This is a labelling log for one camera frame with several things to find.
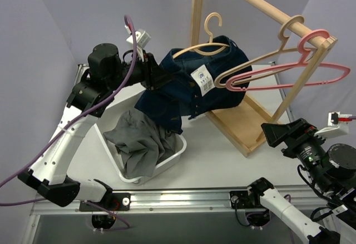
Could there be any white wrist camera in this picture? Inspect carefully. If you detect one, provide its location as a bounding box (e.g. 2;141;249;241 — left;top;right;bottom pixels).
315;112;352;139
125;26;151;50

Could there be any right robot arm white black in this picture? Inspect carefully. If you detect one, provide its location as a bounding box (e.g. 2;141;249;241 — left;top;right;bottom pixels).
247;112;355;243

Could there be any white plastic basket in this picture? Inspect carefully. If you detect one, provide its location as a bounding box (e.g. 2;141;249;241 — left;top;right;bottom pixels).
93;124;187;186

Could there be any dark blue denim skirt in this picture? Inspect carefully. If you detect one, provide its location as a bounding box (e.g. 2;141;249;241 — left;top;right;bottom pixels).
135;36;249;134

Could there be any beige hanger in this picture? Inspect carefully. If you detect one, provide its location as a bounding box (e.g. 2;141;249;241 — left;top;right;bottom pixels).
214;14;305;88
172;12;229;59

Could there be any wooden clothes rack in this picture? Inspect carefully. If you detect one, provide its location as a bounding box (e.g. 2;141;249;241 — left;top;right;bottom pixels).
190;0;339;159

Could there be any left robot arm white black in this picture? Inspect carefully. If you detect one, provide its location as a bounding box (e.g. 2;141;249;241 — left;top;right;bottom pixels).
17;43;173;210

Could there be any pink plastic hanger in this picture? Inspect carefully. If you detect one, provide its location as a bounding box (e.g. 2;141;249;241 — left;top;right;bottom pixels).
225;28;351;92

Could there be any grey pleated skirt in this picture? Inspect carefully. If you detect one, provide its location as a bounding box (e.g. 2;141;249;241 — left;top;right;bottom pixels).
103;108;176;178

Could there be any beige hanger front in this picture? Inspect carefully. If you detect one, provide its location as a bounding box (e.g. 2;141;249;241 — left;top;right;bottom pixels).
214;14;305;88

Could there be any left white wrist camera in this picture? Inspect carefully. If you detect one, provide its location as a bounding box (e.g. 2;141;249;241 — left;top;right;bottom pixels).
125;26;151;50

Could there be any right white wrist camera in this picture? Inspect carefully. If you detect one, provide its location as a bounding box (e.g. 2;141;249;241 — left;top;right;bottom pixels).
315;112;352;139

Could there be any aluminium mounting rail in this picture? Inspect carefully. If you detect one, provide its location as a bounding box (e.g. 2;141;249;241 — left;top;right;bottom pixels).
29;190;295;216

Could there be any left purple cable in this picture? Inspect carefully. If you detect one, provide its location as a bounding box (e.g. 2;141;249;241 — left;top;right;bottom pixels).
0;14;144;232

